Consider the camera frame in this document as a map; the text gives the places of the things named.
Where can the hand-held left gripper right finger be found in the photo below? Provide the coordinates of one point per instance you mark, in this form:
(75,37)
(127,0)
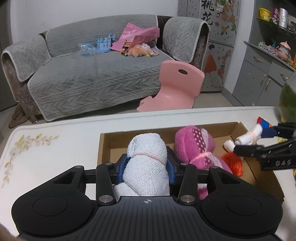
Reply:
(170,169)

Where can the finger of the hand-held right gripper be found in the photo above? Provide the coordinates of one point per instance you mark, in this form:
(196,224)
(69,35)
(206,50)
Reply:
(268,131)
(247,150)

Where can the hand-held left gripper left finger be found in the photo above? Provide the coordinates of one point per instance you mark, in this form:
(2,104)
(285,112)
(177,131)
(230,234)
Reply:
(122,167)

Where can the colourful clown doll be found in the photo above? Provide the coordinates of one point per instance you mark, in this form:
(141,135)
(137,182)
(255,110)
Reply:
(247,138)

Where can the shallow cardboard box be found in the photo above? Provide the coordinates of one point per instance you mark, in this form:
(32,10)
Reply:
(111,143)

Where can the pink dotted sock bundle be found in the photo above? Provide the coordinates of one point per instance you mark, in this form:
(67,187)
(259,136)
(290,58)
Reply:
(194,143)
(208,162)

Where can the white desktop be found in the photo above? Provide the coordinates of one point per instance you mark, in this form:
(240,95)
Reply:
(57,162)

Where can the blue and orange block strip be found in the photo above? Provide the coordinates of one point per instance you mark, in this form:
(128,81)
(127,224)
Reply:
(263,122)

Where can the glass fish bowl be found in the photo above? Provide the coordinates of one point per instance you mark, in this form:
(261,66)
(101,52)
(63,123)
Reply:
(288,104)

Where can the grey cabinet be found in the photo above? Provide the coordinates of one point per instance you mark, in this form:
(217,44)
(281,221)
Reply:
(254,78)

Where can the pink teapot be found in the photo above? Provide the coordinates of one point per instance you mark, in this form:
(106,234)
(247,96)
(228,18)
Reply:
(285,51)

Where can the pink plastic chair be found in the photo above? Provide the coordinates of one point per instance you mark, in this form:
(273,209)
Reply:
(175,85)

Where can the small trinkets pile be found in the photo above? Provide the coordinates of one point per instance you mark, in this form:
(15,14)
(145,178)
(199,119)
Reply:
(267,47)

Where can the grey sofa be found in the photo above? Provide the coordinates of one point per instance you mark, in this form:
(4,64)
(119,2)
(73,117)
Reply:
(81,78)

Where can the fridge with flower stickers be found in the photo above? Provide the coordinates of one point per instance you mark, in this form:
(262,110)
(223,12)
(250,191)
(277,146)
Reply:
(208,46)

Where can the purple packet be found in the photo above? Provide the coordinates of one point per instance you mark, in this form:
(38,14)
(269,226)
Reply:
(275,15)

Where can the brown slippers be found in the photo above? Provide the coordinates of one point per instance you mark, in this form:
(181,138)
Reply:
(17,117)

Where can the yellow tub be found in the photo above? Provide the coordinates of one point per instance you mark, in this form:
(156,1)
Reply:
(265,14)

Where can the plush toy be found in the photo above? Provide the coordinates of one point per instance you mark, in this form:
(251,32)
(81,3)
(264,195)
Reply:
(138,50)

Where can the clear plastic bag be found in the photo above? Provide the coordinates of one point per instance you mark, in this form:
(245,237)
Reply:
(86,49)

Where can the blue toy castle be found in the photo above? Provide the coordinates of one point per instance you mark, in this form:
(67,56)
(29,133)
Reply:
(105,44)

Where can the glass wall shelf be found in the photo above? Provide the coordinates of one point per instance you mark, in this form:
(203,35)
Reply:
(275,26)

